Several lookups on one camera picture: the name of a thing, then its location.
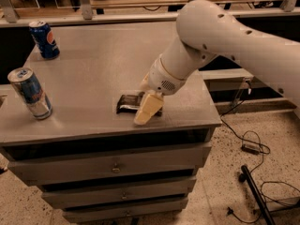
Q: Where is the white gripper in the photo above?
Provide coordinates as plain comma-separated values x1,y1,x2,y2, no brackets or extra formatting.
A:
134,55,188,126

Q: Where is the dark chocolate rxbar wrapper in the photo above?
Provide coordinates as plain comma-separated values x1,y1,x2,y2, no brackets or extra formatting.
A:
116,93,162,116

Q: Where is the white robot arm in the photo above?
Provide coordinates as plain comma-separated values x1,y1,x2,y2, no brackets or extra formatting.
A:
134,0,300,125

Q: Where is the grey drawer cabinet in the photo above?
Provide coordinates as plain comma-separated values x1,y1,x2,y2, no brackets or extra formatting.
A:
0,22,220,213

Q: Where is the middle grey drawer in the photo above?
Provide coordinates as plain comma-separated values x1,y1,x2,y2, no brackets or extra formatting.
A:
42,176,196,209

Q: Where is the grey drawer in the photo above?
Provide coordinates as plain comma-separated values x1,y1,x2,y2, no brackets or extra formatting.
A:
63,197,188,223
8,142,211,186
42,176,196,209

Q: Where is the black power adapter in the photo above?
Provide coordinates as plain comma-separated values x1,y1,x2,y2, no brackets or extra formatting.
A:
241,143,260,155

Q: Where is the blue pepsi can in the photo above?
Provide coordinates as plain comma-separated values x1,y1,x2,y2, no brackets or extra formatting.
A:
29,21,60,59

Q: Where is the silver blue red bull can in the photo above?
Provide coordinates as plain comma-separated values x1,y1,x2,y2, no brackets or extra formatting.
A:
7,67,53,120

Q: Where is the top grey drawer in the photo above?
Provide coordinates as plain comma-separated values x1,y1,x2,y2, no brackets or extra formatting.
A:
8,142,211,186

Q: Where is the bottom grey drawer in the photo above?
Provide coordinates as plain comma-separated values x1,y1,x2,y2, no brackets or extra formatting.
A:
63,197,188,223

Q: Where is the metal railing frame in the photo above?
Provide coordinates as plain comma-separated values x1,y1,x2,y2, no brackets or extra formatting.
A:
0,0,300,28

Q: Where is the black floor cable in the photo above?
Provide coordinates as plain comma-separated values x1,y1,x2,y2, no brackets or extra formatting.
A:
219,78,300,225

